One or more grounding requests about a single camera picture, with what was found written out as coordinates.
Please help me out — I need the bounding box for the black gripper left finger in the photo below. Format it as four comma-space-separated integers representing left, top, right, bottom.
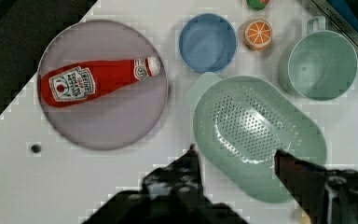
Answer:
142, 144, 204, 202

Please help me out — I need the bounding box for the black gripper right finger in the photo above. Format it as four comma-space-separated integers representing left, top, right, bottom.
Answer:
274, 150, 358, 224

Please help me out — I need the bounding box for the green plastic strainer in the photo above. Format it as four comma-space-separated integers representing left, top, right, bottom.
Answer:
186, 73, 327, 203

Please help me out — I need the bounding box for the grey round plate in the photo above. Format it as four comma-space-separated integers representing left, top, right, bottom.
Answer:
37, 20, 169, 150

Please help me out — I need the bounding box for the blue bowl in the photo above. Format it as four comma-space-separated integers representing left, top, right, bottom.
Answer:
178, 13, 238, 74

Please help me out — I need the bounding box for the red ketchup bottle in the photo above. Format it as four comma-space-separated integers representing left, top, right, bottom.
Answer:
40, 57, 162, 107

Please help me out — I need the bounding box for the toy orange slice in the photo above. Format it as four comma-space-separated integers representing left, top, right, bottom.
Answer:
243, 19, 272, 50

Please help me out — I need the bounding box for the toy strawberry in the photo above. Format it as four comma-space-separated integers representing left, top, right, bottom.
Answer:
246, 0, 270, 10

